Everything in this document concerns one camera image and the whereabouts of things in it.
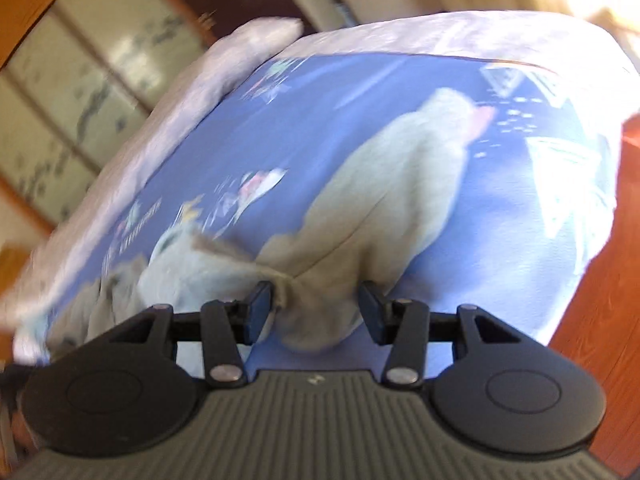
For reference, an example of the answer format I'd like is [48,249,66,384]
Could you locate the grey sweat pants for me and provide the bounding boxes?
[46,88,496,359]

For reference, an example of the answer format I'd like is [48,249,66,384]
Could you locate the blue patterned bed sheet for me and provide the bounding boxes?
[29,52,626,380]

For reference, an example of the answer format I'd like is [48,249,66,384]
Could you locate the lilac floral quilt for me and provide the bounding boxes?
[1,11,639,364]

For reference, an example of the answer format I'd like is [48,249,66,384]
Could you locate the wooden wardrobe with glass panels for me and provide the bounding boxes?
[1,0,206,226]

